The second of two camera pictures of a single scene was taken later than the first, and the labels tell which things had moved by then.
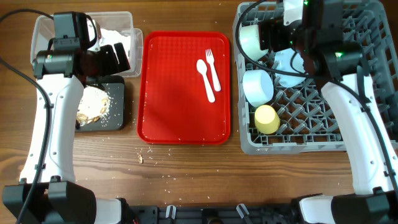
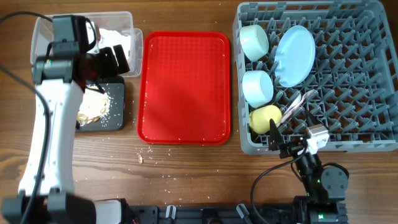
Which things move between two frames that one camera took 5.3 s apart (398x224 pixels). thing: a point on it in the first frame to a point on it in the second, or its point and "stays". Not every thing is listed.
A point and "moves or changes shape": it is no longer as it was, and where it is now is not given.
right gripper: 276,29 to 277,142
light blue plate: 287,59 stays
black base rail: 240,214 stays
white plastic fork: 210,60 to 306,96
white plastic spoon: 201,66 to 295,101
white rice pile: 94,105 stays
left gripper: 112,65 stays
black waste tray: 114,86 stays
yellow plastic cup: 267,120 moves or changes shape
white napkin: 110,37 stays
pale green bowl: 249,38 stays
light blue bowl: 257,87 stays
